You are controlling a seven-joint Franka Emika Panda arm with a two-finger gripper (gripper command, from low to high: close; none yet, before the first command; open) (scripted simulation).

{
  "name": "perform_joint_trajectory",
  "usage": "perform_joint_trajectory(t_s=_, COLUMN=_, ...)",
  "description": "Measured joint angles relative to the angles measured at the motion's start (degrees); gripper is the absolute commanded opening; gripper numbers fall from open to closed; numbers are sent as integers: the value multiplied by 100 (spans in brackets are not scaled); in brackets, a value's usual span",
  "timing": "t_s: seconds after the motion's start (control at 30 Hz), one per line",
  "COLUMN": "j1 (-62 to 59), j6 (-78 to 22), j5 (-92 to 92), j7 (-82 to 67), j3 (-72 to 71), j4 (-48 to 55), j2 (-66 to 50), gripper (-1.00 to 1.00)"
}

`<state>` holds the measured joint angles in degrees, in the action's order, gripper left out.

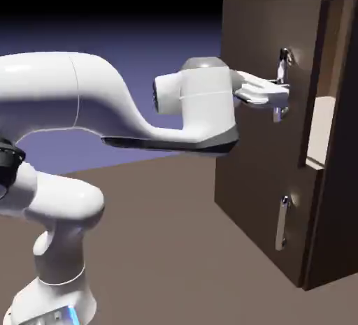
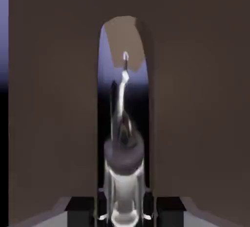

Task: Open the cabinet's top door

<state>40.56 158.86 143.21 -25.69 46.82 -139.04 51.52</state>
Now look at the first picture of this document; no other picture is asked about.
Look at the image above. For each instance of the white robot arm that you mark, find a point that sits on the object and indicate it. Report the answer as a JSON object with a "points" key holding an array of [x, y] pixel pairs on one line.
{"points": [[112, 98]]}

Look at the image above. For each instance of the dark brown tall cabinet door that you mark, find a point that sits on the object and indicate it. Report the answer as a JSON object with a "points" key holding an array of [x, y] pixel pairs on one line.
{"points": [[257, 31]]}

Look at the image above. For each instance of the dark brown short cabinet door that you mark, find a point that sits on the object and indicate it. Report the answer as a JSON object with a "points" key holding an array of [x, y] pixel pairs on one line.
{"points": [[251, 204]]}

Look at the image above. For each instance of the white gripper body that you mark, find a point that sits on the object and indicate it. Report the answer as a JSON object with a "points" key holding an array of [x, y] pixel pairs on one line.
{"points": [[261, 90]]}

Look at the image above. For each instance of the dark brown wooden cabinet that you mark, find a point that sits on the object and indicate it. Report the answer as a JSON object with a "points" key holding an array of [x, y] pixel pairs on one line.
{"points": [[339, 162]]}

